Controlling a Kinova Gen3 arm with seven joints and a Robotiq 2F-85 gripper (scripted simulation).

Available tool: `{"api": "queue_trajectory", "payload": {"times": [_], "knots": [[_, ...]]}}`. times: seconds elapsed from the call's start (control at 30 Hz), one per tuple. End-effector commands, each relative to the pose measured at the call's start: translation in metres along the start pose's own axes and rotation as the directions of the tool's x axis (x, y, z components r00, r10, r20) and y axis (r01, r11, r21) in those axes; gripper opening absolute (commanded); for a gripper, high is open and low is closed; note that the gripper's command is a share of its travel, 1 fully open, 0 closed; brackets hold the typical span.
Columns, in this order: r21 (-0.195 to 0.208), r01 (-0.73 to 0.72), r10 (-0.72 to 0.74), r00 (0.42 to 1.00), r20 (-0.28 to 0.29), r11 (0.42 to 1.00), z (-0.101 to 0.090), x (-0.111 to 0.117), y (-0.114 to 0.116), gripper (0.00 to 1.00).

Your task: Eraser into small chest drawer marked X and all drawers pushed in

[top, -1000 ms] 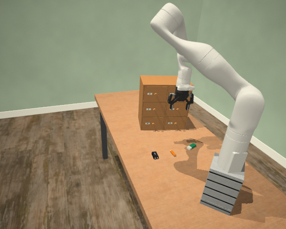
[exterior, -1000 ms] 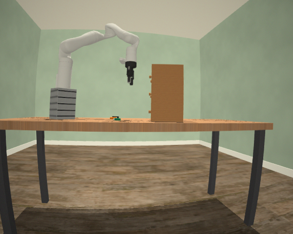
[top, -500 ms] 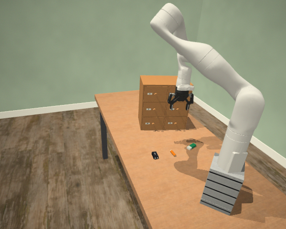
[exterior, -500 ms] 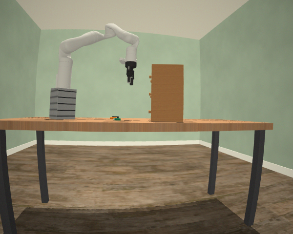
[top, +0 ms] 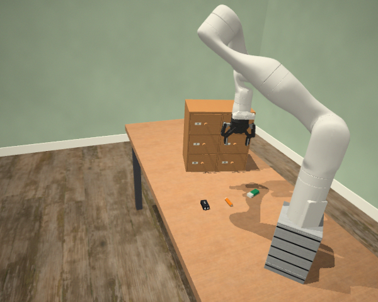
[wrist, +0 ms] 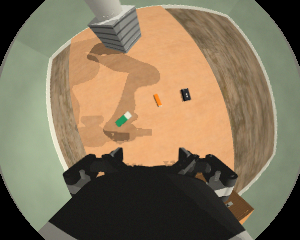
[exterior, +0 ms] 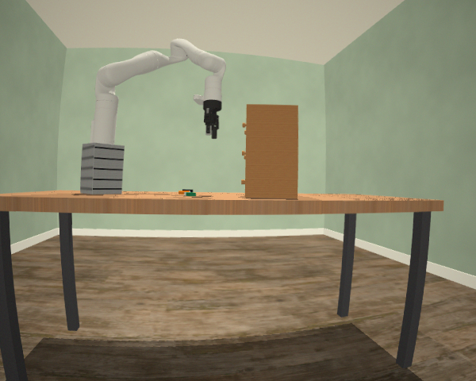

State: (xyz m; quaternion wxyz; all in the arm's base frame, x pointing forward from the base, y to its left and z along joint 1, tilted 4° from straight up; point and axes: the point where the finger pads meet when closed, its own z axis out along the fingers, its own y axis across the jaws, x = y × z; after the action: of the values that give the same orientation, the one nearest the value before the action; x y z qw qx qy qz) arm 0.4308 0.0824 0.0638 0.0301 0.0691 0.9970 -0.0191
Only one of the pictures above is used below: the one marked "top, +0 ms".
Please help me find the brown wooden drawer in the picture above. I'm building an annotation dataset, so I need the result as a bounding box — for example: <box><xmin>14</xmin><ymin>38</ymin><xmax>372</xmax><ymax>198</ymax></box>
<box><xmin>187</xmin><ymin>154</ymin><xmax>217</xmax><ymax>171</ymax></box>
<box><xmin>222</xmin><ymin>113</ymin><xmax>253</xmax><ymax>133</ymax></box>
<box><xmin>188</xmin><ymin>134</ymin><xmax>219</xmax><ymax>153</ymax></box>
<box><xmin>219</xmin><ymin>134</ymin><xmax>248</xmax><ymax>152</ymax></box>
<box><xmin>217</xmin><ymin>153</ymin><xmax>246</xmax><ymax>171</ymax></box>
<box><xmin>190</xmin><ymin>113</ymin><xmax>222</xmax><ymax>133</ymax></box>

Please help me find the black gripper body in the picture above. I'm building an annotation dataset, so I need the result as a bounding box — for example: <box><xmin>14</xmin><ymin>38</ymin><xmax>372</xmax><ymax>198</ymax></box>
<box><xmin>229</xmin><ymin>116</ymin><xmax>249</xmax><ymax>134</ymax></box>

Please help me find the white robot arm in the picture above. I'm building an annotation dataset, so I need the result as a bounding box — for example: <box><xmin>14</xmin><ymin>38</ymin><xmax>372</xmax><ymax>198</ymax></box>
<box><xmin>197</xmin><ymin>5</ymin><xmax>350</xmax><ymax>228</ymax></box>

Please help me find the green and white eraser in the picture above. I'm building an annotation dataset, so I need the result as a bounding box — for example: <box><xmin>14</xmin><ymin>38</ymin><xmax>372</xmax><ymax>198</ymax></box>
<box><xmin>247</xmin><ymin>189</ymin><xmax>260</xmax><ymax>198</ymax></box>

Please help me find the black nine-volt battery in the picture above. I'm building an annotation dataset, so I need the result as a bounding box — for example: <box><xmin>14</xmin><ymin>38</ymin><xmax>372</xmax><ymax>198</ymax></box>
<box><xmin>200</xmin><ymin>199</ymin><xmax>210</xmax><ymax>210</ymax></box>

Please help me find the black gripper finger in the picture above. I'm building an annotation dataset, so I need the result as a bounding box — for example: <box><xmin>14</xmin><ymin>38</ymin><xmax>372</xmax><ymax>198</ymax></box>
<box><xmin>220</xmin><ymin>121</ymin><xmax>238</xmax><ymax>145</ymax></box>
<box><xmin>241</xmin><ymin>123</ymin><xmax>256</xmax><ymax>146</ymax></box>

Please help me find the brown wooden chest of drawers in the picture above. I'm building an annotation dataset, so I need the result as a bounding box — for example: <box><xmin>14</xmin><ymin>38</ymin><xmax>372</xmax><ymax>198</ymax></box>
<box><xmin>183</xmin><ymin>99</ymin><xmax>250</xmax><ymax>172</ymax></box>

